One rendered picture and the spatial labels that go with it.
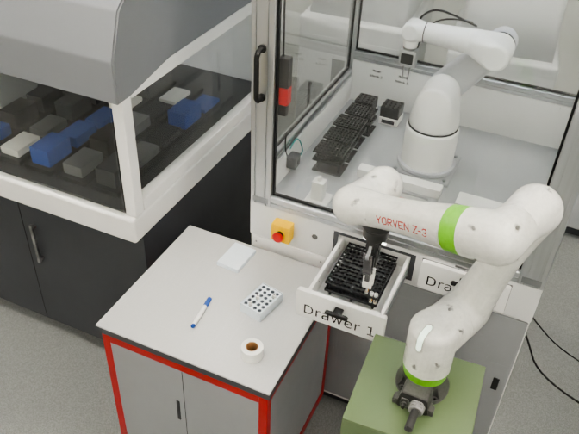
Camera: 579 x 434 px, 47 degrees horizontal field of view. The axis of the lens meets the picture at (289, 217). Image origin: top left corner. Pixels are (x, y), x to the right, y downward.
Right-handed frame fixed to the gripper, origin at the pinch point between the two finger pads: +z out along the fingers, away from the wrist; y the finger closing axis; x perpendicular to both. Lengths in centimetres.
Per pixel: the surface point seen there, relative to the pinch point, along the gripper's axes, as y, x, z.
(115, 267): -3, -102, 40
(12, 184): 4, -139, 8
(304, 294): 10.8, -16.6, 5.0
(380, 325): 10.8, 8.3, 6.9
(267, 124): -22, -46, -30
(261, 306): 10.5, -31.4, 17.2
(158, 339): 35, -55, 21
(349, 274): -5.8, -7.8, 6.6
